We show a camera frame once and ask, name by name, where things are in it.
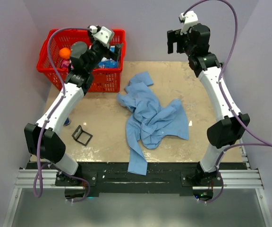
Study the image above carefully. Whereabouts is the light blue shirt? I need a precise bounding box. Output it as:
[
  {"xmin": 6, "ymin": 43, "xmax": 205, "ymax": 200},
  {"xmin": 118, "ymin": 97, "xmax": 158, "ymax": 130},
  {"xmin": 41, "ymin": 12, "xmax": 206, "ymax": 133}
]
[{"xmin": 117, "ymin": 71, "xmax": 189, "ymax": 175}]

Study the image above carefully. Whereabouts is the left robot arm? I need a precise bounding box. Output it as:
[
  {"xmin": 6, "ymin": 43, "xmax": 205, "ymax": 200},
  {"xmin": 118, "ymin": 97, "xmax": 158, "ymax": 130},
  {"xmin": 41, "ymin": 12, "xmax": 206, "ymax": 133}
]
[{"xmin": 24, "ymin": 41, "xmax": 123, "ymax": 185}]

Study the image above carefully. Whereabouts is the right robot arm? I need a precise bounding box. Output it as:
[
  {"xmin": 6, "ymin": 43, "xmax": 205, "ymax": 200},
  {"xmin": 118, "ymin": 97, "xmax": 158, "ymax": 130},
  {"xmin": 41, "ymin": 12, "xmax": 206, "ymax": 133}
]
[{"xmin": 167, "ymin": 23, "xmax": 250, "ymax": 186}]

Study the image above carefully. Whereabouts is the white blue box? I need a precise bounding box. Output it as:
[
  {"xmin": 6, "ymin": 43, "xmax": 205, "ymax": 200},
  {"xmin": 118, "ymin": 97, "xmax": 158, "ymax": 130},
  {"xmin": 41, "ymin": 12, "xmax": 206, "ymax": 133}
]
[{"xmin": 110, "ymin": 45, "xmax": 119, "ymax": 53}]

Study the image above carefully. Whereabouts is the blue plastic bag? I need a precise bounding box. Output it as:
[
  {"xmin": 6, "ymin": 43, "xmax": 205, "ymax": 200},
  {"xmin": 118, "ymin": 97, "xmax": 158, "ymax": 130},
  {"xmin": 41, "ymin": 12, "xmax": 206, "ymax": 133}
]
[{"xmin": 98, "ymin": 58, "xmax": 118, "ymax": 69}]

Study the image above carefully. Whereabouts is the red plastic basket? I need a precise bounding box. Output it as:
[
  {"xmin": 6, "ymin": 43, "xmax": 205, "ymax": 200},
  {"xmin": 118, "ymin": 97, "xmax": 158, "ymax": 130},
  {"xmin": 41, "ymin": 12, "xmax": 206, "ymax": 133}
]
[{"xmin": 36, "ymin": 29, "xmax": 126, "ymax": 93}]

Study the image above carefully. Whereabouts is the orange fruit left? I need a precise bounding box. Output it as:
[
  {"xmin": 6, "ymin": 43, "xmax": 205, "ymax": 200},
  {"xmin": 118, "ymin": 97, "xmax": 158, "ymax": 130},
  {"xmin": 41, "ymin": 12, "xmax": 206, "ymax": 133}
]
[{"xmin": 59, "ymin": 47, "xmax": 71, "ymax": 60}]

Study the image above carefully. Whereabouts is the pink snack packet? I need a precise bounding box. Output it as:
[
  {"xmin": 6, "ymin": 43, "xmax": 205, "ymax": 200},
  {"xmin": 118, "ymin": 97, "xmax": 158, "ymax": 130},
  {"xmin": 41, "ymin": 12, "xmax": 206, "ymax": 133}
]
[{"xmin": 60, "ymin": 59, "xmax": 74, "ymax": 69}]

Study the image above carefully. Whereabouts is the energy drink can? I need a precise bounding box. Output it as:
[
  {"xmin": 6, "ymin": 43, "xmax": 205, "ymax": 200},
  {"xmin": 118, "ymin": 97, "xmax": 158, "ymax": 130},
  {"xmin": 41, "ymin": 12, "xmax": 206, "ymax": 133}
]
[{"xmin": 63, "ymin": 118, "xmax": 71, "ymax": 126}]

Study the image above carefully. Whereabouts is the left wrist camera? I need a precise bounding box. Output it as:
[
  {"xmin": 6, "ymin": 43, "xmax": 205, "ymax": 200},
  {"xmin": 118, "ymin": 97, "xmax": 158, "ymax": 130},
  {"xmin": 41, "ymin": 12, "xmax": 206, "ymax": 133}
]
[{"xmin": 87, "ymin": 25, "xmax": 115, "ymax": 48}]

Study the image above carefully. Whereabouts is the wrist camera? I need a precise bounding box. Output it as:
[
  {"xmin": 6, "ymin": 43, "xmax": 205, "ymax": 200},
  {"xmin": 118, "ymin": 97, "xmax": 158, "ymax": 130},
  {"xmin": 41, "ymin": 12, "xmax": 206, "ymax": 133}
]
[
  {"xmin": 179, "ymin": 11, "xmax": 198, "ymax": 35},
  {"xmin": 87, "ymin": 25, "xmax": 115, "ymax": 48}
]

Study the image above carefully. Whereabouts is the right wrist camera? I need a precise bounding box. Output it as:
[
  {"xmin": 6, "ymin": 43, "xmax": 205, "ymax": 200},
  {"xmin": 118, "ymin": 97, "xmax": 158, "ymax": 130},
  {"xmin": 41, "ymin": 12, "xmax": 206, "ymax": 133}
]
[{"xmin": 179, "ymin": 11, "xmax": 198, "ymax": 35}]

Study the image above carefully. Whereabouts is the black picture frame stand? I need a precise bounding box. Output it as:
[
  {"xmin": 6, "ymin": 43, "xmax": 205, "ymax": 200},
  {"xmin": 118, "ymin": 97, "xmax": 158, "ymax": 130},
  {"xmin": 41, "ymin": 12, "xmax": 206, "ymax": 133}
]
[{"xmin": 71, "ymin": 125, "xmax": 93, "ymax": 147}]

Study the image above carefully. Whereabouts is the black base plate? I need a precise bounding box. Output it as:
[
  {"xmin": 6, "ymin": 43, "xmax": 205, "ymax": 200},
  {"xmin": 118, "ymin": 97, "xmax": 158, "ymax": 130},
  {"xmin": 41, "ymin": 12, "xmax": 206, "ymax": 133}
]
[{"xmin": 26, "ymin": 162, "xmax": 248, "ymax": 198}]

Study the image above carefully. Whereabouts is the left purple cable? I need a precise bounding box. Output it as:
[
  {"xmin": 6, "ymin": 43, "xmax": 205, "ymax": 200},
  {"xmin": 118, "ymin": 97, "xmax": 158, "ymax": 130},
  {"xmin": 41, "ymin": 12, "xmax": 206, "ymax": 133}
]
[{"xmin": 33, "ymin": 27, "xmax": 96, "ymax": 199}]

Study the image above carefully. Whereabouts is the purple cable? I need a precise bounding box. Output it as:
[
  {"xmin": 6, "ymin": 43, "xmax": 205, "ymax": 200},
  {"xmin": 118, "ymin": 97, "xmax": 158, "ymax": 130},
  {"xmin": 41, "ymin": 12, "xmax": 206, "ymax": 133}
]
[
  {"xmin": 183, "ymin": 0, "xmax": 272, "ymax": 204},
  {"xmin": 33, "ymin": 27, "xmax": 96, "ymax": 199}
]

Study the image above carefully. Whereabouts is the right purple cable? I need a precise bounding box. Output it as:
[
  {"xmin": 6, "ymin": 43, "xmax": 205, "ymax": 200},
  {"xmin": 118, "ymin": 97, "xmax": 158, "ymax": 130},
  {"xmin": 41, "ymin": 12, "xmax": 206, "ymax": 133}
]
[{"xmin": 183, "ymin": 0, "xmax": 272, "ymax": 204}]

